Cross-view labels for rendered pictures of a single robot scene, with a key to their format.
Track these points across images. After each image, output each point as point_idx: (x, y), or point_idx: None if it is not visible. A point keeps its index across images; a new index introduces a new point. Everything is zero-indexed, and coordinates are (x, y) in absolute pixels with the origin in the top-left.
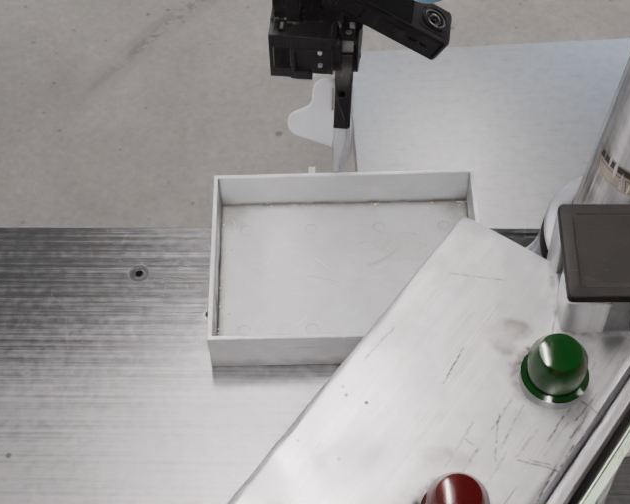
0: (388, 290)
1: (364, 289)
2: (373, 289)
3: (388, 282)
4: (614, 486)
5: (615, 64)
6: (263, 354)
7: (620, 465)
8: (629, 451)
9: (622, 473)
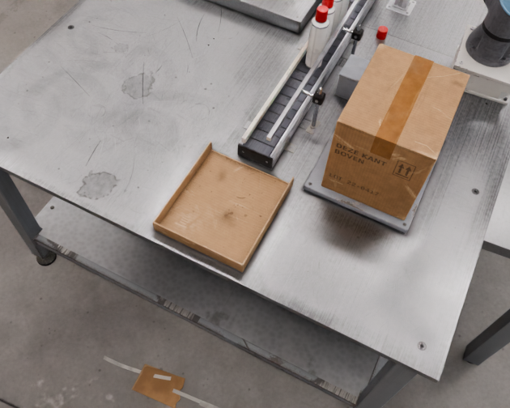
0: None
1: None
2: None
3: None
4: (447, 48)
5: None
6: None
7: (452, 52)
8: (456, 52)
9: (450, 51)
